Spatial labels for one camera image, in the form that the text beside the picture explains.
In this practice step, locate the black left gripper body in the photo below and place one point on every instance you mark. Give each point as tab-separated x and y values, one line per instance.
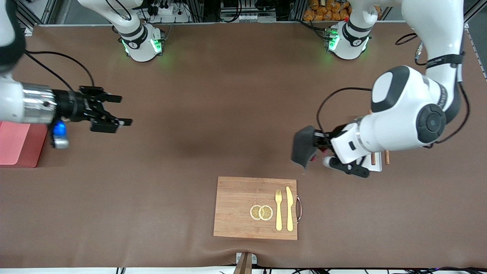
326	139

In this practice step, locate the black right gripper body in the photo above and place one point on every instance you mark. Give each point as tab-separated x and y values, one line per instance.
71	105

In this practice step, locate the dark grey cloth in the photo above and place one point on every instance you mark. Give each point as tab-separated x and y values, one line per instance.
303	146

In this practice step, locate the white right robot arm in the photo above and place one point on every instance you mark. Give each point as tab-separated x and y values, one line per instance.
19	102

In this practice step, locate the white towel rack base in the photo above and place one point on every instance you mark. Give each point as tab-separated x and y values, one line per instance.
374	166

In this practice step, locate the pink box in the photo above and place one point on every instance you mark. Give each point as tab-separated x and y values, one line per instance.
19	146

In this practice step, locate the yellow knife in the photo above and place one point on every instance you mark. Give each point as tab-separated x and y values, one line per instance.
289	209

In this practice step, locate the yellow fork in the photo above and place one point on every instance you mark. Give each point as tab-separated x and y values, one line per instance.
279	213

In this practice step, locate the lemon slice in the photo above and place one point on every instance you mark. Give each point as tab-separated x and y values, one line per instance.
266	212
254	212

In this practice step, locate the white power strip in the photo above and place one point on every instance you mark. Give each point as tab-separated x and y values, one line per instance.
167	13

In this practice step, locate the wooden cutting board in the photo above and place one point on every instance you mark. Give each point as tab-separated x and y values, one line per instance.
237	207

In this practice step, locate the orange snack packs pile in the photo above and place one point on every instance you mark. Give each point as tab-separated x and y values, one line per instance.
327	9

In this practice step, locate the aluminium frame profile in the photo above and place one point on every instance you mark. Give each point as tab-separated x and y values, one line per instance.
38	15
475	11

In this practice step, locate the camera stand bracket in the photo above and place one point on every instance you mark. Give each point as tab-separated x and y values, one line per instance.
245	262

